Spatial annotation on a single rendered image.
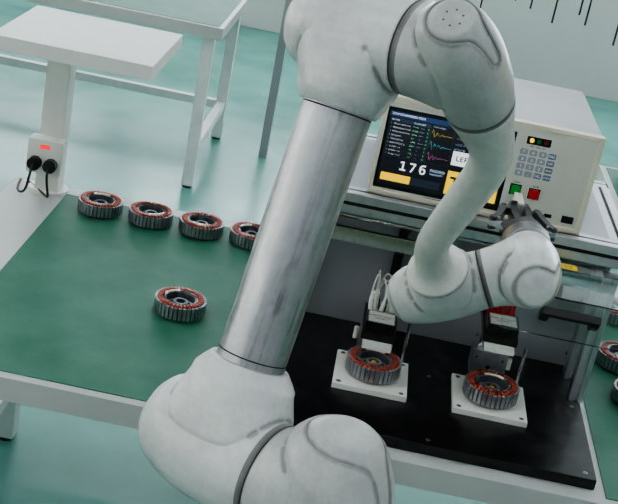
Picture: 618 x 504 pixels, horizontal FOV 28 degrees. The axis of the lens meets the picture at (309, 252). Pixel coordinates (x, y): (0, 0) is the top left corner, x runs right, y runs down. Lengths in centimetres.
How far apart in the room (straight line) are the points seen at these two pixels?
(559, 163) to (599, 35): 641
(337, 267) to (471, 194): 89
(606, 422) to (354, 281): 61
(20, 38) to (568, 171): 123
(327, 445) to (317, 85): 48
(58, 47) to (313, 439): 145
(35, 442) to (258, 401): 194
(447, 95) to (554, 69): 728
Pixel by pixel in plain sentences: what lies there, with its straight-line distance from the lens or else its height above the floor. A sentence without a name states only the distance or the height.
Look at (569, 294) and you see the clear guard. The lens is 238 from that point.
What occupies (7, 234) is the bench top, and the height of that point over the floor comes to 75.
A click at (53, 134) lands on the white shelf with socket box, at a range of 318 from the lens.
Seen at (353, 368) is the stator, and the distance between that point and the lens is 247.
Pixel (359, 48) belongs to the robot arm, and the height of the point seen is 157.
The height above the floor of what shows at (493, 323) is 92.
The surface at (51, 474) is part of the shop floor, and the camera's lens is 346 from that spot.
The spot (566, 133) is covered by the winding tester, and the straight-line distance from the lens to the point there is 248.
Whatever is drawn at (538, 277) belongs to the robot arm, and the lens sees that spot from 203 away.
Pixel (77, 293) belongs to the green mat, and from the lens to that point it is 271.
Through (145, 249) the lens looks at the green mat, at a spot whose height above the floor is 75.
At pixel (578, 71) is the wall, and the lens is 893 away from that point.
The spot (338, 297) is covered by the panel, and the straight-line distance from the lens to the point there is 273.
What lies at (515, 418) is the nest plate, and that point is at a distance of 249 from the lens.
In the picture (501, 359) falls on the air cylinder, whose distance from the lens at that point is 264.
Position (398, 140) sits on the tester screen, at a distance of 247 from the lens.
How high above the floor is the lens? 192
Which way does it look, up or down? 22 degrees down
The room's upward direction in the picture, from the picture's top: 11 degrees clockwise
